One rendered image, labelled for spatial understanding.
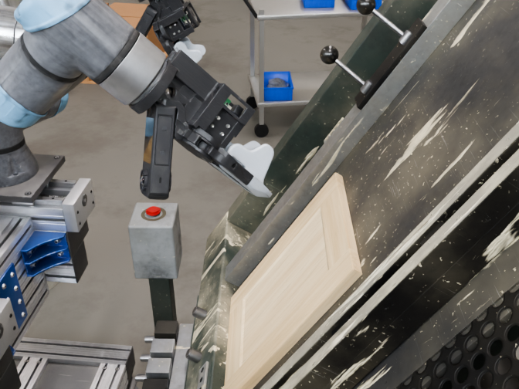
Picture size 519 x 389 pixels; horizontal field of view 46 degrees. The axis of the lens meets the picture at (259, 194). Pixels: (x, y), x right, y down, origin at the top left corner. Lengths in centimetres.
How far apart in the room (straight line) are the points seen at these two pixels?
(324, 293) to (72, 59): 57
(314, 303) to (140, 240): 72
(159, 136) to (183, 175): 298
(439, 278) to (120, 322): 209
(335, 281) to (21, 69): 59
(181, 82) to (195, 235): 247
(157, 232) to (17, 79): 96
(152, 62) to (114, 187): 298
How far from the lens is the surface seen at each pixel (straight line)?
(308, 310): 106
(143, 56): 68
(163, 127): 71
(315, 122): 151
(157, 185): 71
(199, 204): 341
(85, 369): 228
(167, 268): 170
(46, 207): 168
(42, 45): 69
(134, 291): 286
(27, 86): 73
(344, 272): 101
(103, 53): 67
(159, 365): 148
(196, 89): 72
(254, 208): 163
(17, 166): 168
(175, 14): 133
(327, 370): 86
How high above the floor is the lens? 185
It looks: 32 degrees down
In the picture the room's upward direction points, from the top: straight up
